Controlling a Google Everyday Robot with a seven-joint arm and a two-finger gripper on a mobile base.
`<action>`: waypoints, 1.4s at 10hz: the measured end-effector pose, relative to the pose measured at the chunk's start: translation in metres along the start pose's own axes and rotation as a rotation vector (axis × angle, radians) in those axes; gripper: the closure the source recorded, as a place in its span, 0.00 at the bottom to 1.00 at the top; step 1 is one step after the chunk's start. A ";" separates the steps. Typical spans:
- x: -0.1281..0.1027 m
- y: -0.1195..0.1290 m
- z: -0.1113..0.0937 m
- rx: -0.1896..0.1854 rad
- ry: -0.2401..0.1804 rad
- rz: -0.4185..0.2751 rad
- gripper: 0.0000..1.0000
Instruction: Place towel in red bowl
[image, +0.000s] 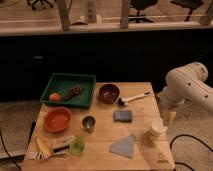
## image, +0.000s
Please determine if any office chair middle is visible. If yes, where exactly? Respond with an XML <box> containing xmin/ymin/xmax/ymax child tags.
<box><xmin>129</xmin><ymin>0</ymin><xmax>158</xmax><ymax>23</ymax></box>

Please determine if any dark maroon bowl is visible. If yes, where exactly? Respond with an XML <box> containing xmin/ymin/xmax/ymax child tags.
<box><xmin>98</xmin><ymin>84</ymin><xmax>120</xmax><ymax>104</ymax></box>

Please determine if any black cable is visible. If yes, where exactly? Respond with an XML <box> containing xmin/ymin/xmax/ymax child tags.
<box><xmin>0</xmin><ymin>129</ymin><xmax>22</xmax><ymax>170</ymax></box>
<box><xmin>169</xmin><ymin>133</ymin><xmax>213</xmax><ymax>171</ymax></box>

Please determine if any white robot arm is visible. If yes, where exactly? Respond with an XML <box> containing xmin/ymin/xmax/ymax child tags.
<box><xmin>148</xmin><ymin>62</ymin><xmax>213</xmax><ymax>141</ymax></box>

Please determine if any wooden post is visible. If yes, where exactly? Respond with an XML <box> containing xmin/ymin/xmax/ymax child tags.
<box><xmin>120</xmin><ymin>0</ymin><xmax>130</xmax><ymax>29</ymax></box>
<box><xmin>56</xmin><ymin>0</ymin><xmax>70</xmax><ymax>31</ymax></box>

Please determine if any yellow corn toy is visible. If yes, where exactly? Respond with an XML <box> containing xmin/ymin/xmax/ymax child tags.
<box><xmin>35</xmin><ymin>137</ymin><xmax>51</xmax><ymax>160</ymax></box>

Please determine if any green plastic tray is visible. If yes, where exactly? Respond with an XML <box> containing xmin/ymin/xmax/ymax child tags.
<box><xmin>40</xmin><ymin>73</ymin><xmax>96</xmax><ymax>109</ymax></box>

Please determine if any office chair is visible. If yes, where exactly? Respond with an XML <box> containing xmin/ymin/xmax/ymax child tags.
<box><xmin>129</xmin><ymin>0</ymin><xmax>158</xmax><ymax>23</ymax></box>
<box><xmin>26</xmin><ymin>0</ymin><xmax>53</xmax><ymax>10</ymax></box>
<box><xmin>171</xmin><ymin>0</ymin><xmax>204</xmax><ymax>22</ymax></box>

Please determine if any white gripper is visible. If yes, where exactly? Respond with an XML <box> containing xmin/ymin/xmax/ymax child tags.
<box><xmin>147</xmin><ymin>119</ymin><xmax>168</xmax><ymax>142</ymax></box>

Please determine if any red orange bowl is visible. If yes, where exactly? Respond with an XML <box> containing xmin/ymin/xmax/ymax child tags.
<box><xmin>44</xmin><ymin>107</ymin><xmax>71</xmax><ymax>133</ymax></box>

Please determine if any wooden post left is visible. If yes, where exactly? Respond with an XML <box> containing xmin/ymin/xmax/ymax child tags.
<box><xmin>56</xmin><ymin>0</ymin><xmax>70</xmax><ymax>31</ymax></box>

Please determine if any office chair right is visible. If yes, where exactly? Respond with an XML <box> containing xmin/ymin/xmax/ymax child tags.
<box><xmin>171</xmin><ymin>0</ymin><xmax>204</xmax><ymax>22</ymax></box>

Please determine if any wooden post middle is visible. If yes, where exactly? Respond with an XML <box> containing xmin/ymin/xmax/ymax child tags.
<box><xmin>120</xmin><ymin>0</ymin><xmax>130</xmax><ymax>29</ymax></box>

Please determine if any blue sponge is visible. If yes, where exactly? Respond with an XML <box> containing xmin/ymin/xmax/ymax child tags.
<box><xmin>114</xmin><ymin>111</ymin><xmax>132</xmax><ymax>122</ymax></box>

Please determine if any grey blue towel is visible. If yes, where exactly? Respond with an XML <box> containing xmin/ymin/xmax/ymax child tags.
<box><xmin>109</xmin><ymin>134</ymin><xmax>135</xmax><ymax>158</ymax></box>

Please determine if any wooden handled utensil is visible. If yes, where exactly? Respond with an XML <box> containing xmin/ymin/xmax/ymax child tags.
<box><xmin>52</xmin><ymin>135</ymin><xmax>76</xmax><ymax>150</ymax></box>

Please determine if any small metal cup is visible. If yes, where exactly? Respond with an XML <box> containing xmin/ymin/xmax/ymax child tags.
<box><xmin>82</xmin><ymin>116</ymin><xmax>96</xmax><ymax>133</ymax></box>

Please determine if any white handled brush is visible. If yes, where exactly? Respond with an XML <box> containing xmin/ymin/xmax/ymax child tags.
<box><xmin>117</xmin><ymin>92</ymin><xmax>150</xmax><ymax>106</ymax></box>

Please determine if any black cable right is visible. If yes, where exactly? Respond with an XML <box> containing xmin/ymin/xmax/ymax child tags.
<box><xmin>169</xmin><ymin>133</ymin><xmax>213</xmax><ymax>171</ymax></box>

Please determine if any office chair left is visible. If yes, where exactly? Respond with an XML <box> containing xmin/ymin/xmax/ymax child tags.
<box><xmin>26</xmin><ymin>0</ymin><xmax>53</xmax><ymax>10</ymax></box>

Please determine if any black cable left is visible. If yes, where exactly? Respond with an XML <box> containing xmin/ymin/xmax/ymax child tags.
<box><xmin>0</xmin><ymin>129</ymin><xmax>22</xmax><ymax>170</ymax></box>

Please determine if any green plastic cup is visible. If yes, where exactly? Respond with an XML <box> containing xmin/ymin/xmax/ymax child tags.
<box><xmin>69</xmin><ymin>138</ymin><xmax>85</xmax><ymax>156</ymax></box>

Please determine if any orange fruit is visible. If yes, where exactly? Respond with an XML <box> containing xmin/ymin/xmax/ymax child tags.
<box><xmin>49</xmin><ymin>93</ymin><xmax>62</xmax><ymax>102</ymax></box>

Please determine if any metal fork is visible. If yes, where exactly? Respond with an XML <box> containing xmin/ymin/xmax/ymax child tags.
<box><xmin>27</xmin><ymin>152</ymin><xmax>67</xmax><ymax>160</ymax></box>

